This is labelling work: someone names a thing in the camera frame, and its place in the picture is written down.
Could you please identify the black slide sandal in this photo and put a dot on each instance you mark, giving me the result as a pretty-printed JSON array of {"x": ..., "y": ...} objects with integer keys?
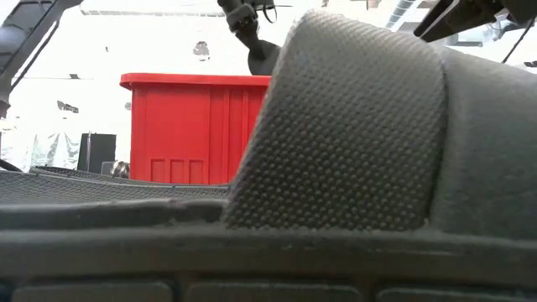
[
  {"x": 265, "y": 58},
  {"x": 356, "y": 126}
]

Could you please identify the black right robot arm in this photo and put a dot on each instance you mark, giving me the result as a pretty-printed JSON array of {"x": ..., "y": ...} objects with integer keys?
[{"x": 520, "y": 8}]

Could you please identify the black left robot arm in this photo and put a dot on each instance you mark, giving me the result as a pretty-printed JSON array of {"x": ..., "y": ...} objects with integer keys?
[{"x": 25, "y": 33}]

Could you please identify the red plastic bin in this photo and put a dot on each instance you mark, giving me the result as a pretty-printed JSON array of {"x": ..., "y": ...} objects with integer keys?
[{"x": 180, "y": 126}]

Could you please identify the grey window panel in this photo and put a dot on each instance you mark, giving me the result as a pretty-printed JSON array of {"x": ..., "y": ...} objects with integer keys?
[{"x": 457, "y": 41}]

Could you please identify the grey ceiling fixture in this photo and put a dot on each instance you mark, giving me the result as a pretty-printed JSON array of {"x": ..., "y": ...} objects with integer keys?
[{"x": 201, "y": 48}]

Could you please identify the small metallic object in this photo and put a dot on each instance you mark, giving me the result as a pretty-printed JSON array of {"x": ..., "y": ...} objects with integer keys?
[{"x": 121, "y": 170}]

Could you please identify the black cabinet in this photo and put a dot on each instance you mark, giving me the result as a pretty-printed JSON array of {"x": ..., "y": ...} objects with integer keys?
[{"x": 98, "y": 153}]

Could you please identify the silver plastic tarp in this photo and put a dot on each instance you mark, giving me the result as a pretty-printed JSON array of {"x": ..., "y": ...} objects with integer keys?
[{"x": 42, "y": 151}]

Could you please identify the ceiling air duct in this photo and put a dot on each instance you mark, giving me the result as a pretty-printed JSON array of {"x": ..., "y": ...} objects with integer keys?
[{"x": 400, "y": 12}]

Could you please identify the dark wall fixture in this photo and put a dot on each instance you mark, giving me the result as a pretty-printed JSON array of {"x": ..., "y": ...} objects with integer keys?
[{"x": 67, "y": 107}]

